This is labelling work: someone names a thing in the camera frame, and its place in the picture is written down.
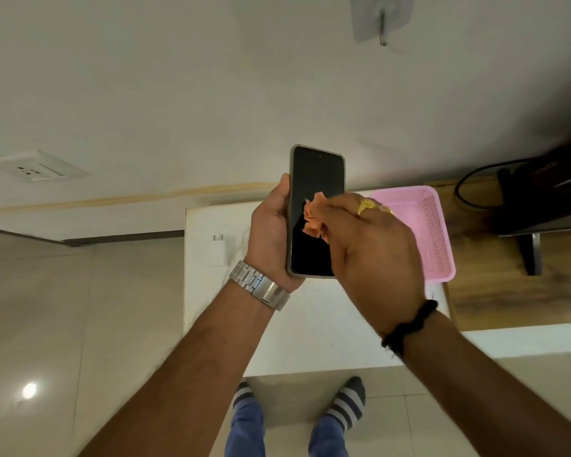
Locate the person's right forearm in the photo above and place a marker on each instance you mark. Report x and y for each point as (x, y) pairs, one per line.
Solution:
(485, 399)

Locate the silver metal wristwatch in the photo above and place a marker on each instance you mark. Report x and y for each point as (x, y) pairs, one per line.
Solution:
(259, 285)

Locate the pink plastic basket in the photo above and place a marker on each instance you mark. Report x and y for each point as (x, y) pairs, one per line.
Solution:
(433, 242)

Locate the clear adhesive wall hook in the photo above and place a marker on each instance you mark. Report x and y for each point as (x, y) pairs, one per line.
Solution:
(378, 11)

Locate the person's left striped sock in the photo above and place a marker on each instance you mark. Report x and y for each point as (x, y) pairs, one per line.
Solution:
(243, 396)

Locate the person's right jeans leg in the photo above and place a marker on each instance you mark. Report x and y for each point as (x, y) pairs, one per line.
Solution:
(328, 442)

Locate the white charger adapter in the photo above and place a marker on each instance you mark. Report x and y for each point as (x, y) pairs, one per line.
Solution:
(218, 252)

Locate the black smartphone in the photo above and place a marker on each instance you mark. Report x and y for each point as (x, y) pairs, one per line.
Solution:
(314, 171)

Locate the person's striped sock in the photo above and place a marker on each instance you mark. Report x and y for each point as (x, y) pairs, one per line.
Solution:
(347, 404)
(243, 396)

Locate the person's left forearm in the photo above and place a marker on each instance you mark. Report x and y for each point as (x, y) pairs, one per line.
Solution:
(195, 380)

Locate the orange cleaning cloth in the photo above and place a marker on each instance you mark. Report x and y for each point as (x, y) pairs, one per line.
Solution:
(314, 218)

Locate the brown wooden board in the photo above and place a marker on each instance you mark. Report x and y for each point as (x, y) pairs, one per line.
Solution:
(495, 299)

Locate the person's left jeans leg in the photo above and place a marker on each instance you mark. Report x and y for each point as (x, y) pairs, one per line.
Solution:
(245, 435)

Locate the person's right striped sock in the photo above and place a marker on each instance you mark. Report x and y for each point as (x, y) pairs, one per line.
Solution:
(347, 404)

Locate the person's right hand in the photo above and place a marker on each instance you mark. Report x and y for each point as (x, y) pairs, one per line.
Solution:
(380, 266)

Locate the black television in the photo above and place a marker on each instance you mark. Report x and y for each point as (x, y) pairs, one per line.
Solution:
(537, 195)

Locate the white wall socket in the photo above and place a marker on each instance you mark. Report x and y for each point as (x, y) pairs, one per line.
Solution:
(33, 168)

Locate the person's left hand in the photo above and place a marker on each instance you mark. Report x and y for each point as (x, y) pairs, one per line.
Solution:
(269, 237)

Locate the person's jeans leg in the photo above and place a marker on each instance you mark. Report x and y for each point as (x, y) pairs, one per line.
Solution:
(245, 435)
(328, 442)

